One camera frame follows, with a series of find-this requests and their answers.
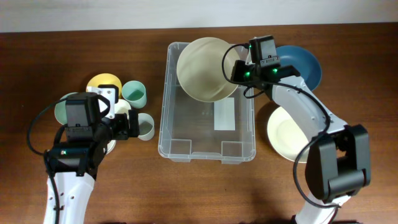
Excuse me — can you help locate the blue bowl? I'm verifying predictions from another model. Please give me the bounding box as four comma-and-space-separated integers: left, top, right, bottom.
276, 45, 322, 91

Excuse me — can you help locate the cream bowl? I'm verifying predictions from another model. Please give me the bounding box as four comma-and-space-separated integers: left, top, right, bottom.
267, 107, 309, 162
177, 37, 240, 103

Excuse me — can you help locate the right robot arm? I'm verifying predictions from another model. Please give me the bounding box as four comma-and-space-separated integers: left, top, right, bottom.
231, 60, 371, 223

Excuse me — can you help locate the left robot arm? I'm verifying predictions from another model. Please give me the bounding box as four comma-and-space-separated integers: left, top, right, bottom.
44, 109, 139, 223

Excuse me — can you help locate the grey cup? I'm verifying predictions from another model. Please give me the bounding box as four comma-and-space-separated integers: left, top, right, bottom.
138, 113, 155, 141

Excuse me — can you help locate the white bowl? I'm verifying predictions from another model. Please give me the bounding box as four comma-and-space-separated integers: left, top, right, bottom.
106, 140, 116, 154

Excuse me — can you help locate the cream cup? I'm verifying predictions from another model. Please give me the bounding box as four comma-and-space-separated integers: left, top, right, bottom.
114, 99, 131, 114

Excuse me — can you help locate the green cup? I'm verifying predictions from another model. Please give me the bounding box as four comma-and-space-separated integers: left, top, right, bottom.
121, 81, 147, 109

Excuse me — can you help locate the yellow bowl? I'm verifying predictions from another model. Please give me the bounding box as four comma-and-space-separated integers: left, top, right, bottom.
87, 73, 122, 95

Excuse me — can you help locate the clear plastic storage bin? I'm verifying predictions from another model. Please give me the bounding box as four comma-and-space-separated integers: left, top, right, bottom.
158, 42, 256, 164

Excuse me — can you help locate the white label in bin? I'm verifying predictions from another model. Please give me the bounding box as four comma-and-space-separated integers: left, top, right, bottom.
214, 98, 236, 131

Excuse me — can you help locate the green bowl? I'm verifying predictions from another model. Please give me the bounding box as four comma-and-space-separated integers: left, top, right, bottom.
54, 92, 76, 125

